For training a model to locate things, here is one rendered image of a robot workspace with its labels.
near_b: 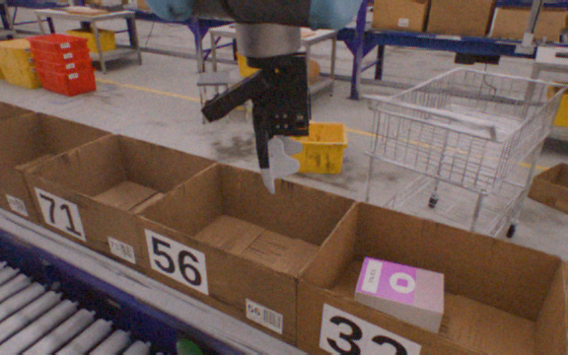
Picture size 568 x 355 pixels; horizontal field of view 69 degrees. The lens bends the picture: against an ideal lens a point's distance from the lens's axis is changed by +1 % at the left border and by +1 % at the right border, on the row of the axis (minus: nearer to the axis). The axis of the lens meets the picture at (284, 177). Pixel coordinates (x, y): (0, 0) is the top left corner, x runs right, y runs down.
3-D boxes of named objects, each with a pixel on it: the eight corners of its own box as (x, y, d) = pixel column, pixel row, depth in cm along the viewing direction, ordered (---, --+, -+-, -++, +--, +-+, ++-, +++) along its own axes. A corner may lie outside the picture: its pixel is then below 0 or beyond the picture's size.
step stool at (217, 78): (249, 123, 421) (248, 82, 400) (200, 125, 418) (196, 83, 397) (248, 110, 458) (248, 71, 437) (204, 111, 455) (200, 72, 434)
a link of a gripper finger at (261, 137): (267, 171, 60) (263, 110, 57) (257, 171, 60) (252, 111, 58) (272, 163, 64) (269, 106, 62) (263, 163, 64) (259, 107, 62)
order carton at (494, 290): (293, 347, 77) (295, 278, 69) (351, 258, 99) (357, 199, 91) (533, 465, 60) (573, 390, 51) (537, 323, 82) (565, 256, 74)
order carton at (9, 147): (-39, 189, 128) (-62, 139, 120) (50, 154, 151) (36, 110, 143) (37, 226, 111) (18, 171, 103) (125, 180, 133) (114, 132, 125)
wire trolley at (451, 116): (431, 202, 287) (461, 51, 238) (517, 235, 253) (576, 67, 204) (341, 279, 218) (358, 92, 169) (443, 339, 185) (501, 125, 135)
